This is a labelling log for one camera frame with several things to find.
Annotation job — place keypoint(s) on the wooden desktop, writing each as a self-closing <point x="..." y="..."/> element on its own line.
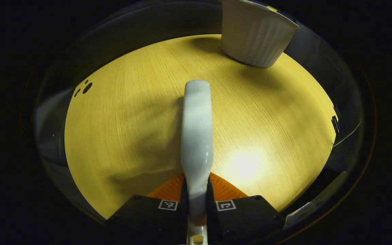
<point x="121" y="129"/>

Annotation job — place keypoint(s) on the small white broom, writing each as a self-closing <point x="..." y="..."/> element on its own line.
<point x="196" y="136"/>

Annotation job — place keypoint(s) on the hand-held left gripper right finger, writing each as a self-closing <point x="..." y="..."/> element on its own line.
<point x="247" y="217"/>

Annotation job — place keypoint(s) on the white ribbed garbage bin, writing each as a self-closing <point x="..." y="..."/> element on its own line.
<point x="255" y="34"/>

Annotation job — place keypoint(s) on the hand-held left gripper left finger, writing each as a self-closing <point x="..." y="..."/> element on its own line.
<point x="148" y="221"/>

